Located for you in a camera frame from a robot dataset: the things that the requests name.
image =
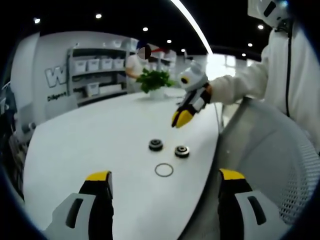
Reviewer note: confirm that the metal wheel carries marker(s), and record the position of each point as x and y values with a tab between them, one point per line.
181	151
156	145

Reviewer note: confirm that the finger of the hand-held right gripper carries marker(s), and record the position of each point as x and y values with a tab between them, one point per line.
183	105
197	103

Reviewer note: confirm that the grey storage shelf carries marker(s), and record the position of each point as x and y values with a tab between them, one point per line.
100	75

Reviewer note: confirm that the long ceiling light strip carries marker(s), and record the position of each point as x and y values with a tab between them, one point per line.
195	25

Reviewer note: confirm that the person's right forearm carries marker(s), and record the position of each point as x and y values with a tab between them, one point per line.
237	86

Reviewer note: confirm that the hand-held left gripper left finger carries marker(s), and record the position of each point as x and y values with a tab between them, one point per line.
95	200

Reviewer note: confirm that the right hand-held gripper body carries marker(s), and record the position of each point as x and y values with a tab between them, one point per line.
193	77

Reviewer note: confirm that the green plant in white pot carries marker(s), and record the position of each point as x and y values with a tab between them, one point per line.
153	81

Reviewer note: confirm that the white headset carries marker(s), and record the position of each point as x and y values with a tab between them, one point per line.
271	11

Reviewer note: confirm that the white mesh chair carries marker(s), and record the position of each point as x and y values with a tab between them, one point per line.
270	155

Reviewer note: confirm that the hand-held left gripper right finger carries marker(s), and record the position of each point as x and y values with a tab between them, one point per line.
232	200

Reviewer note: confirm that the person's body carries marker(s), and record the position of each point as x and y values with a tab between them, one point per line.
300	75

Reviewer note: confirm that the white table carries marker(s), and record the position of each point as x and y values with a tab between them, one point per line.
100	140

